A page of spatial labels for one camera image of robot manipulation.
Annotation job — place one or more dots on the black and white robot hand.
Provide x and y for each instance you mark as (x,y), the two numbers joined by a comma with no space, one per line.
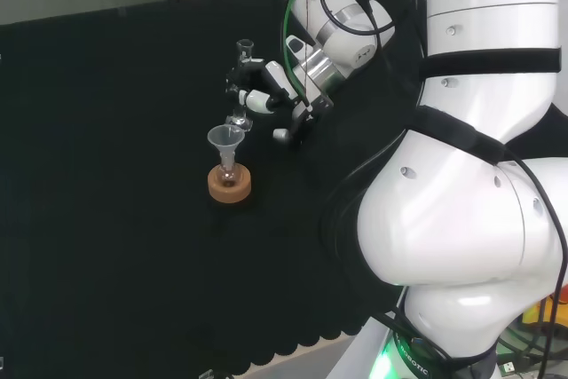
(262,86)

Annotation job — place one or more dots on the clear glass graduated cylinder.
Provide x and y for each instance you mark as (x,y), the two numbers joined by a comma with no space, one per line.
(245,48)

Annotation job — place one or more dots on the clear plastic funnel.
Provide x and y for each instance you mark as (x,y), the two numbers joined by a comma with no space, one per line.
(222,137)

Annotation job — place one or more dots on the small round-bottom glass flask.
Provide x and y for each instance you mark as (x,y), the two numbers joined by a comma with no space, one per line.
(228,176)

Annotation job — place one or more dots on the black bench cloth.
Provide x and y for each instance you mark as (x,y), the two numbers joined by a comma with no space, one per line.
(111,175)

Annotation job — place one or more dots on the yellow stop button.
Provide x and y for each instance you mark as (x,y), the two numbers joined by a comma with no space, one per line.
(532,314)

